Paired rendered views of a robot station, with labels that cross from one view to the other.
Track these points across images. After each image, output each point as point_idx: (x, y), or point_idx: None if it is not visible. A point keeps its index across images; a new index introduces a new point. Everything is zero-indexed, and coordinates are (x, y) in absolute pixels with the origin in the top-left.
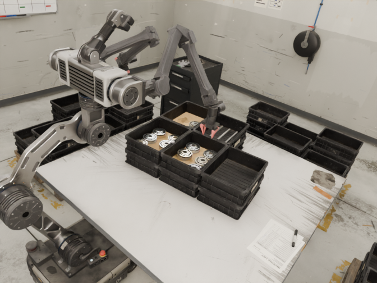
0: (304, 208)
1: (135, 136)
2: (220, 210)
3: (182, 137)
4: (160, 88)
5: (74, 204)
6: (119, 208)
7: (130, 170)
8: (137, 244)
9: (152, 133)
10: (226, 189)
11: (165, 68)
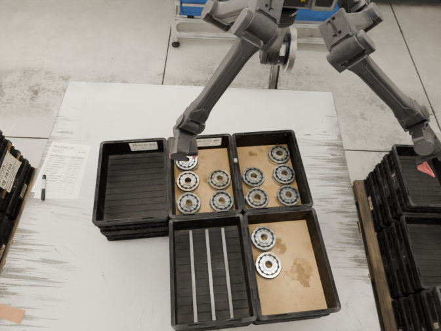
0: (35, 250)
1: (293, 153)
2: None
3: (235, 180)
4: (206, 4)
5: (258, 88)
6: (224, 108)
7: None
8: (180, 92)
9: (289, 181)
10: (127, 146)
11: (224, 6)
